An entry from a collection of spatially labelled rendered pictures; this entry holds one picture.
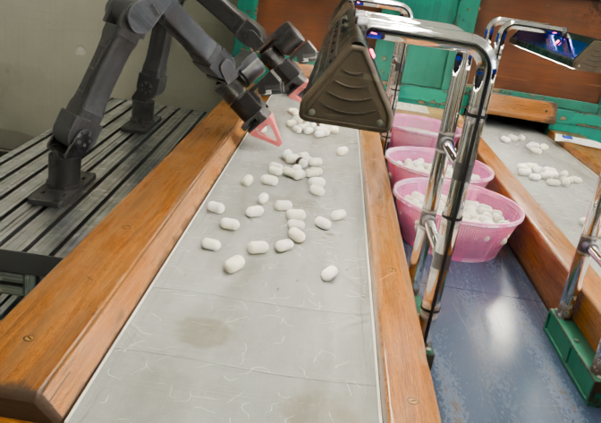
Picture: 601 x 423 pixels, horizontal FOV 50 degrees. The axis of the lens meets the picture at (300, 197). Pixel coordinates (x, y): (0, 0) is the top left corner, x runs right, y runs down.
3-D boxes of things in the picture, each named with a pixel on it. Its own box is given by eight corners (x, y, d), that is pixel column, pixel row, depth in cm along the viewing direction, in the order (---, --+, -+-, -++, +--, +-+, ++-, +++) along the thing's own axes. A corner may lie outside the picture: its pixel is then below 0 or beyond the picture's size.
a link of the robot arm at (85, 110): (73, 147, 135) (139, 5, 135) (89, 156, 131) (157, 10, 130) (47, 137, 130) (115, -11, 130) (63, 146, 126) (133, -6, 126)
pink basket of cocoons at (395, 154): (407, 217, 146) (416, 177, 143) (362, 178, 169) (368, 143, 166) (506, 219, 154) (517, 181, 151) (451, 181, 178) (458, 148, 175)
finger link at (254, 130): (292, 131, 162) (267, 103, 160) (290, 138, 155) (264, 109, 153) (273, 148, 164) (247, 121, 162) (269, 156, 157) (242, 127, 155)
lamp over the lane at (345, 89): (297, 121, 55) (309, 34, 52) (322, 46, 114) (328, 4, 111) (390, 135, 55) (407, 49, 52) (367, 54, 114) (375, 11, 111)
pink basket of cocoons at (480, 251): (389, 257, 123) (398, 210, 120) (381, 209, 148) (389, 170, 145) (528, 279, 123) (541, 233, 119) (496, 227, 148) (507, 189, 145)
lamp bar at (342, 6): (327, 30, 146) (332, -2, 144) (332, 15, 205) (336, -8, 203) (362, 37, 146) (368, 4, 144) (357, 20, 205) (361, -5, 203)
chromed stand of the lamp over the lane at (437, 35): (287, 358, 86) (342, 13, 72) (298, 289, 105) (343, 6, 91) (428, 380, 86) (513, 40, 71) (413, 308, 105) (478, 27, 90)
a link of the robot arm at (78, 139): (72, 118, 134) (46, 119, 130) (93, 129, 128) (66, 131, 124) (71, 147, 136) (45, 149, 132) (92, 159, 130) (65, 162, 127)
